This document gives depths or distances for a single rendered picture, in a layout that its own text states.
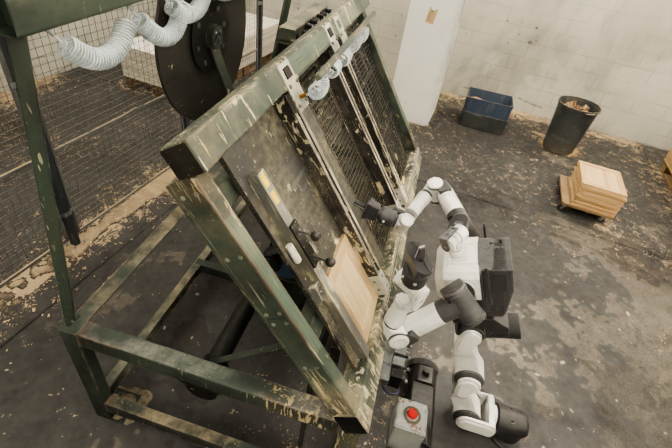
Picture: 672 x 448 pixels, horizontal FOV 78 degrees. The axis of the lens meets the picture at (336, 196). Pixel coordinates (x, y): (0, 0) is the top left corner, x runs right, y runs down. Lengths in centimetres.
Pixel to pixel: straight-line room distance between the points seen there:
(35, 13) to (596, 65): 654
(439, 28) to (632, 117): 326
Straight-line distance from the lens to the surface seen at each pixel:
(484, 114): 606
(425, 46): 551
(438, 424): 271
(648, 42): 702
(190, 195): 121
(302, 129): 167
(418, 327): 168
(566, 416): 331
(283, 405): 190
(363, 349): 188
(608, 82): 710
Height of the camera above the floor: 250
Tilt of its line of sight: 37 degrees down
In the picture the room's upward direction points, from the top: 9 degrees clockwise
